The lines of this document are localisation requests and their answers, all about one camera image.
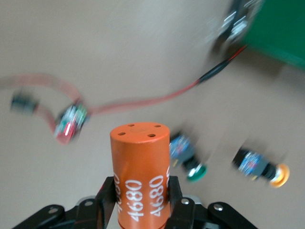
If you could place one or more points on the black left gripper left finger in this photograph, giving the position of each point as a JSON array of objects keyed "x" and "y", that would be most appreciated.
[{"x": 107, "y": 198}]

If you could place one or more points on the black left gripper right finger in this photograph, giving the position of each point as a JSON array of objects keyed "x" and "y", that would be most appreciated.
[{"x": 175, "y": 195}]

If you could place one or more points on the orange 4680 cylinder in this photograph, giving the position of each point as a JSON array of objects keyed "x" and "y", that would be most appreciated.
[{"x": 140, "y": 167}]

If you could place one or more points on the green push button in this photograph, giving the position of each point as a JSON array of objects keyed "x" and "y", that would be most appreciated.
[{"x": 181, "y": 150}]

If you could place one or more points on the yellow push button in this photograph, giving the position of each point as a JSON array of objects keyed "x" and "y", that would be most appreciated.
[{"x": 250, "y": 162}]

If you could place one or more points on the small green circuit board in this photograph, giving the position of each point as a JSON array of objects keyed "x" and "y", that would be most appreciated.
[{"x": 71, "y": 121}]

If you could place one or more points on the small black plug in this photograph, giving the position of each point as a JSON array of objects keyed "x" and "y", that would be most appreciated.
[{"x": 23, "y": 103}]

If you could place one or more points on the green conveyor belt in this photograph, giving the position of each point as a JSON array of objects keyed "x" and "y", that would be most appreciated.
[{"x": 281, "y": 28}]

